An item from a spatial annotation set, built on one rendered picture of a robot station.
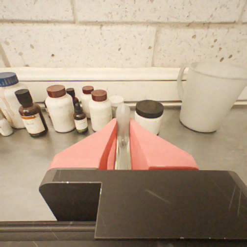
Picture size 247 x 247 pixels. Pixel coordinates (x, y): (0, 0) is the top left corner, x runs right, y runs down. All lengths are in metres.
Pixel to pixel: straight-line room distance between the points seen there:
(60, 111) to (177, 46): 0.38
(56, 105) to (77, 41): 0.21
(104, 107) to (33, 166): 0.19
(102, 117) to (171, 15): 0.33
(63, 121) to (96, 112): 0.09
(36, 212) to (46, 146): 0.14
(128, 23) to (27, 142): 0.40
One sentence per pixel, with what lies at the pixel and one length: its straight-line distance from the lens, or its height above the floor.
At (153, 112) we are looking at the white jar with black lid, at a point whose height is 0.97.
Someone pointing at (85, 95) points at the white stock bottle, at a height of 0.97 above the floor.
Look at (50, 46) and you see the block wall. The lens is 0.51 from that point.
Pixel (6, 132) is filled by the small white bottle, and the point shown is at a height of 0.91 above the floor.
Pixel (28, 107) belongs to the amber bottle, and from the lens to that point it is 0.39.
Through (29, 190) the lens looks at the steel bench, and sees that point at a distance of 0.31.
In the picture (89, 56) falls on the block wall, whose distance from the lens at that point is 0.48.
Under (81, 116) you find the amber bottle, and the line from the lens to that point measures 0.35.
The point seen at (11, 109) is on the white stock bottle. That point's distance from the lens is 0.44.
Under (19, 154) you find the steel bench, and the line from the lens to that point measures 0.39.
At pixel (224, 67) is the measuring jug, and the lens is 0.47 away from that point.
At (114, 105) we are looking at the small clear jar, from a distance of 0.40.
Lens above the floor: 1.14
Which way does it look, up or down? 36 degrees down
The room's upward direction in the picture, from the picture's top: 1 degrees clockwise
